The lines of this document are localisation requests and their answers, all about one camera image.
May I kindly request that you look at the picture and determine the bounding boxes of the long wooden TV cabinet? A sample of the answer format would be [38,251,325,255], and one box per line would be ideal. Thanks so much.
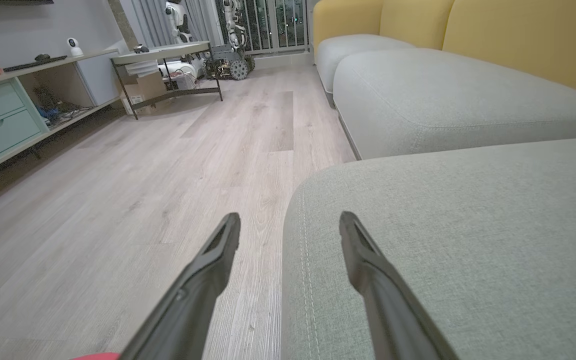
[0,48,122,182]

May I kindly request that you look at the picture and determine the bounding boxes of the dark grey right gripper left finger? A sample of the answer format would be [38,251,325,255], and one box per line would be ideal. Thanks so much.
[118,212,242,360]

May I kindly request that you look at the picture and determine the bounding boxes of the white box with cables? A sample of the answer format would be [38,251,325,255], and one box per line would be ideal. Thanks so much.
[158,56,205,92]

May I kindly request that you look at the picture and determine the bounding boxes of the brown cardboard box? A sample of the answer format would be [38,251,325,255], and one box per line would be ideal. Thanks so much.
[119,71,168,116]

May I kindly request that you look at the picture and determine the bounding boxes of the balcony glass door with railing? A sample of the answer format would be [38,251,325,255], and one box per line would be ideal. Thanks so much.
[238,0,312,55]

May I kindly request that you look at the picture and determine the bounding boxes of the light grey pleated curtain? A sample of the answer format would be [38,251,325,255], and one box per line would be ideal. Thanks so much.
[119,0,225,49]

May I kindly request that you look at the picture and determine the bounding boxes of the potted tree plant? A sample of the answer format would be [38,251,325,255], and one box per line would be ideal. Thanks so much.
[106,0,140,51]

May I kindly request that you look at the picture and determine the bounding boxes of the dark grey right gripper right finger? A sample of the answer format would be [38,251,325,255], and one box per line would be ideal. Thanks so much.
[339,210,462,360]

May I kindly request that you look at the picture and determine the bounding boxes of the tangled cables in cabinet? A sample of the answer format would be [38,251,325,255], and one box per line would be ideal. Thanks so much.
[32,84,95,124]

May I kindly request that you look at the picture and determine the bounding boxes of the round white coffee table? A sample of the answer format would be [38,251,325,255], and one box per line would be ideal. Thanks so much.
[110,41,224,121]

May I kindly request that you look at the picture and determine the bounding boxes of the white humanoid robot figure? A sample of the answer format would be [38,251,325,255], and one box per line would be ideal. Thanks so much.
[164,0,195,44]

